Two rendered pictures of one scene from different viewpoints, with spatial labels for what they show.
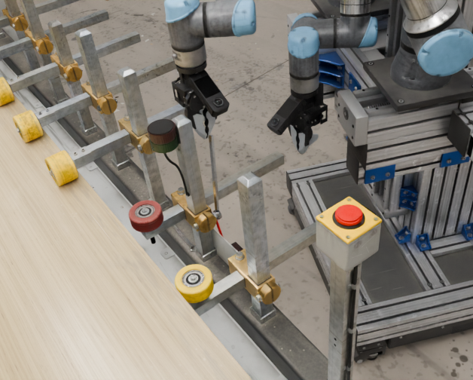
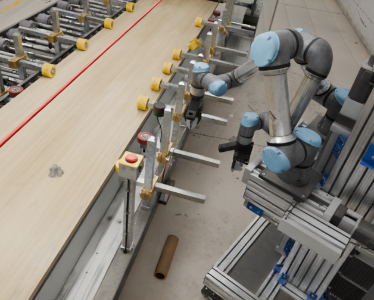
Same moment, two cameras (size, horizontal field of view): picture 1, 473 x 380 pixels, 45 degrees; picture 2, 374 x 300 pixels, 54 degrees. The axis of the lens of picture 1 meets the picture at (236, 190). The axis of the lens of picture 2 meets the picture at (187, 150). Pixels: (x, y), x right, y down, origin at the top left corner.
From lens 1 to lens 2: 97 cm
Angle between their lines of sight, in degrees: 30
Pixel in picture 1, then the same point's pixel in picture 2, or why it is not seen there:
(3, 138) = (148, 83)
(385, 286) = (242, 276)
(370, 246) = (130, 174)
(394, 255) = (265, 271)
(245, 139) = not seen: hidden behind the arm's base
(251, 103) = not seen: hidden behind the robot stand
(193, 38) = (196, 83)
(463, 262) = not seen: outside the picture
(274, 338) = (137, 215)
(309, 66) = (243, 131)
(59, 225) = (120, 118)
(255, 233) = (147, 163)
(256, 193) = (150, 146)
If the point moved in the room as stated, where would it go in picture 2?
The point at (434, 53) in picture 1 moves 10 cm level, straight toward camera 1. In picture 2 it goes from (266, 154) to (244, 158)
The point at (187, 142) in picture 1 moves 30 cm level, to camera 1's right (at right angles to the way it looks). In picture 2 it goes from (166, 119) to (211, 150)
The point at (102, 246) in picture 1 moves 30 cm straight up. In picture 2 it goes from (120, 134) to (121, 83)
